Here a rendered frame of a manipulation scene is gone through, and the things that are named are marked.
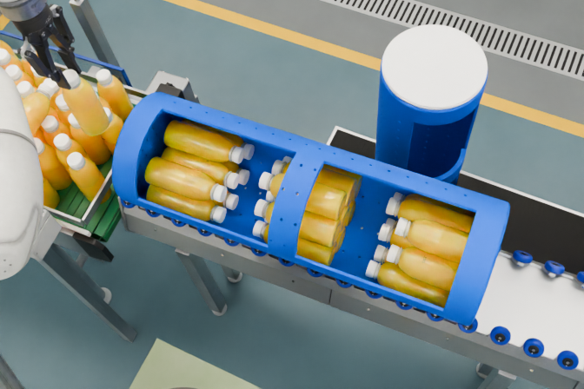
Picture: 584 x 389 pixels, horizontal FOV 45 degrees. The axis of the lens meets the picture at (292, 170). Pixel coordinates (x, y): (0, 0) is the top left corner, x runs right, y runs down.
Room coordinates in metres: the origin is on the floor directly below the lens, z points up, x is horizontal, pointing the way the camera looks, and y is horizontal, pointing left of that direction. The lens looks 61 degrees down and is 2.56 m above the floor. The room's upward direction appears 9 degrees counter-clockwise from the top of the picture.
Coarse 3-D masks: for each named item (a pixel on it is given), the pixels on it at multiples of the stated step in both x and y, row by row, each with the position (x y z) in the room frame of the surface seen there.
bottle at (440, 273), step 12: (408, 252) 0.54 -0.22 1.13; (420, 252) 0.53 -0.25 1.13; (408, 264) 0.51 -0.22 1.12; (420, 264) 0.50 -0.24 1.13; (432, 264) 0.50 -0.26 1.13; (444, 264) 0.49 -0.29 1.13; (456, 264) 0.49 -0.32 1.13; (420, 276) 0.48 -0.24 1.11; (432, 276) 0.48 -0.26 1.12; (444, 276) 0.47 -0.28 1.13; (444, 288) 0.45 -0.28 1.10
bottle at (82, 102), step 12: (84, 84) 0.98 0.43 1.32; (72, 96) 0.95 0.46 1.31; (84, 96) 0.96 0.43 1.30; (96, 96) 0.99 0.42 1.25; (72, 108) 0.95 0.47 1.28; (84, 108) 0.95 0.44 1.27; (96, 108) 0.96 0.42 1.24; (84, 120) 0.95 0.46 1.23; (96, 120) 0.95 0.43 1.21; (108, 120) 0.98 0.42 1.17; (84, 132) 0.95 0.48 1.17; (96, 132) 0.95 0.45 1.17
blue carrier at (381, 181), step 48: (144, 144) 0.93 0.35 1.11; (288, 144) 0.80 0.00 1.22; (144, 192) 0.87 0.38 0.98; (240, 192) 0.83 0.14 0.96; (288, 192) 0.68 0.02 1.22; (384, 192) 0.74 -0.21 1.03; (432, 192) 0.63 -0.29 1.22; (240, 240) 0.64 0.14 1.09; (288, 240) 0.60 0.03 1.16; (480, 240) 0.50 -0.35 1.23; (384, 288) 0.47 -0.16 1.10; (480, 288) 0.41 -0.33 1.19
